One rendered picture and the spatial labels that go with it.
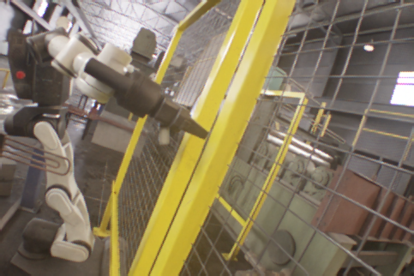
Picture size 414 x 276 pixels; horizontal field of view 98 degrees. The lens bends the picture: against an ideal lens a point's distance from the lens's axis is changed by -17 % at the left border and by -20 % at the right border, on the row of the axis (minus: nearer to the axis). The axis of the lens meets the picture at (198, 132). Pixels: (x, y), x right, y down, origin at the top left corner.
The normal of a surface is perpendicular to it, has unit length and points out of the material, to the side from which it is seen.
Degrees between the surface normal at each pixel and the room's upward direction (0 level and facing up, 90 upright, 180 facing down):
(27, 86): 85
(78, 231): 90
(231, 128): 90
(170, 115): 94
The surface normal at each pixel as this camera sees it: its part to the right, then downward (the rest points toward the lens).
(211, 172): 0.34, 0.21
